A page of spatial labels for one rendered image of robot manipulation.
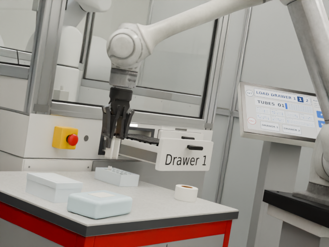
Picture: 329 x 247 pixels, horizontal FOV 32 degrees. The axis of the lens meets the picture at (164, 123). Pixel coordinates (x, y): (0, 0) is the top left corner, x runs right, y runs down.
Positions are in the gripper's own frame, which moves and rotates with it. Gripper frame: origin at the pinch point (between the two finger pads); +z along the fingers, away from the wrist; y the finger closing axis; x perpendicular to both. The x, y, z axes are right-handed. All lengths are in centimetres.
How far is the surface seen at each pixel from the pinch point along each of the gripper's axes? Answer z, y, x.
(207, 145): -4.4, 36.6, -11.2
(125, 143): -1.1, 12.4, 6.9
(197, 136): -5, 66, 17
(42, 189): 8.6, -41.0, -19.9
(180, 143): -4.5, 20.6, -11.6
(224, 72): -43, 196, 104
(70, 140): -0.6, -9.7, 10.2
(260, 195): 22, 115, 10
